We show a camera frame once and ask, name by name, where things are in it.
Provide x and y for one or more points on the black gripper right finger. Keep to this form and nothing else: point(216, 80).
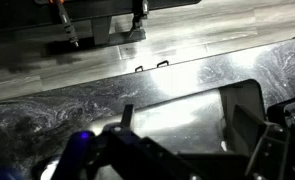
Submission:
point(267, 144)

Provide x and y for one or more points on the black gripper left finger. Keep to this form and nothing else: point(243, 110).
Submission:
point(136, 158)

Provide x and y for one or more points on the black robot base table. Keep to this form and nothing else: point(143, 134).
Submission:
point(27, 14)

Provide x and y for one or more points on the stainless steel sink basin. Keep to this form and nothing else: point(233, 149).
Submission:
point(215, 131)

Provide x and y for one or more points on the cabinet door handle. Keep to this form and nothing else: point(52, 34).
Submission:
point(139, 69)
point(163, 63)

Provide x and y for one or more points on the orange handled bar clamp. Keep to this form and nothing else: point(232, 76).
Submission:
point(66, 22)

